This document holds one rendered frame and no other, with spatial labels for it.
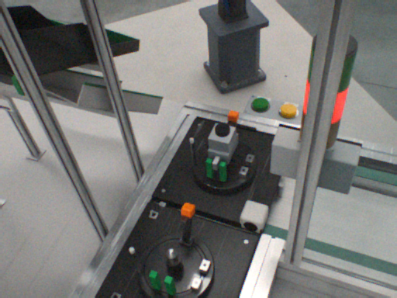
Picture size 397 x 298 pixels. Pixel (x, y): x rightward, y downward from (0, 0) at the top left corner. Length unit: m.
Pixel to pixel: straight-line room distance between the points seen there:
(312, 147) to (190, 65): 0.85
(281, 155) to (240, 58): 0.62
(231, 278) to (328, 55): 0.47
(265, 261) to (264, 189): 0.15
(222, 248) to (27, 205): 0.52
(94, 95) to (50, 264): 0.40
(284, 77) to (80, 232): 0.72
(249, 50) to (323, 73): 0.74
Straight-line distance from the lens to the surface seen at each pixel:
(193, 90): 1.29
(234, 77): 1.26
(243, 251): 0.84
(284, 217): 0.94
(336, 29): 0.46
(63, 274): 1.01
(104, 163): 1.15
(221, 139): 0.85
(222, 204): 0.89
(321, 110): 0.53
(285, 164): 0.66
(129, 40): 0.92
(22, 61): 0.63
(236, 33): 1.16
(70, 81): 0.98
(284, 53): 1.42
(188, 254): 0.82
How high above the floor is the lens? 1.71
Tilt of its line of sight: 49 degrees down
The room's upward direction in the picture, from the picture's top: 7 degrees counter-clockwise
